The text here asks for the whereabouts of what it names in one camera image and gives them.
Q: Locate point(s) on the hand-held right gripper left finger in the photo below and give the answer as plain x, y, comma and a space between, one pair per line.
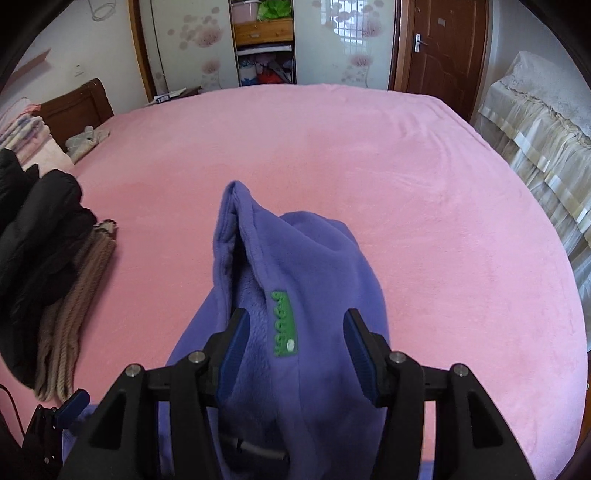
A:
233, 360

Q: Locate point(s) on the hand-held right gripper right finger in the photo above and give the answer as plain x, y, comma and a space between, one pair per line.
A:
362, 360

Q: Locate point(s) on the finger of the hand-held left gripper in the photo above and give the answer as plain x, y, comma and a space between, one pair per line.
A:
74, 406

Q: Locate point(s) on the purple zip hoodie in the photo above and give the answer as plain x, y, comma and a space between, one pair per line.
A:
314, 258

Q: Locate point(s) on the beige knit sweater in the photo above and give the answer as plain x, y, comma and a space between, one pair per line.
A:
69, 323

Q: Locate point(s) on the pink fleece bed blanket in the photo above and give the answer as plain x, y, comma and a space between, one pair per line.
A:
415, 207

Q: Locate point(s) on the black puffer jacket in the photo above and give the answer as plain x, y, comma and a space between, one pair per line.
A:
41, 240

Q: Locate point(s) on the pink quilt with orange print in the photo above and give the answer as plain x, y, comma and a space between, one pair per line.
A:
46, 157

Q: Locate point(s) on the grey cloth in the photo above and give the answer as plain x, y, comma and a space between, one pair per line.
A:
85, 143

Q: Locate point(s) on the dark bedside table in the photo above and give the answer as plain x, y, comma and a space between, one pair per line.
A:
175, 96

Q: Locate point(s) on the stack of folded quilts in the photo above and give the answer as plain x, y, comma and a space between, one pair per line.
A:
18, 129

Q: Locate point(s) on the dark wooden headboard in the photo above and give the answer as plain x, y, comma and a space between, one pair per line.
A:
74, 110

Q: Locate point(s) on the floral sliding door wardrobe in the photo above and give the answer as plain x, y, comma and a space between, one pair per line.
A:
194, 46

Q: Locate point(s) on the brown wooden door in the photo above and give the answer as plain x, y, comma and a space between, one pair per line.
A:
448, 55

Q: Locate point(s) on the pink plastic basin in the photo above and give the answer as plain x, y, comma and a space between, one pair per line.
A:
244, 11

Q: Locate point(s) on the green bag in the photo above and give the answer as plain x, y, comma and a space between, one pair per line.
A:
274, 10

